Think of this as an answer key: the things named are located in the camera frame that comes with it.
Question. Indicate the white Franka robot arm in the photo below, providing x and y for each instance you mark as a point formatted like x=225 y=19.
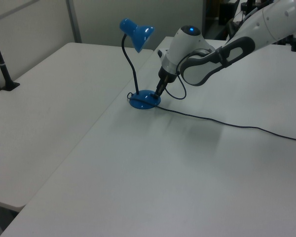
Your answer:
x=187 y=42

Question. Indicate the black pole with clamp foot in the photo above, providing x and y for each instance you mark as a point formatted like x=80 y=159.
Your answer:
x=1 y=64

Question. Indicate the blue gooseneck desk lamp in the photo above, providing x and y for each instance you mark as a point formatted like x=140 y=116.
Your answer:
x=143 y=100

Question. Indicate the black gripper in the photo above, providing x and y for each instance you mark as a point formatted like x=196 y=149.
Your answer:
x=167 y=75

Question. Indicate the dark background equipment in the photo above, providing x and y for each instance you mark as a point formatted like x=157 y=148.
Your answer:
x=228 y=12

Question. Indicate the grey partition frame post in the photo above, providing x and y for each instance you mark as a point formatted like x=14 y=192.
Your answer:
x=74 y=19

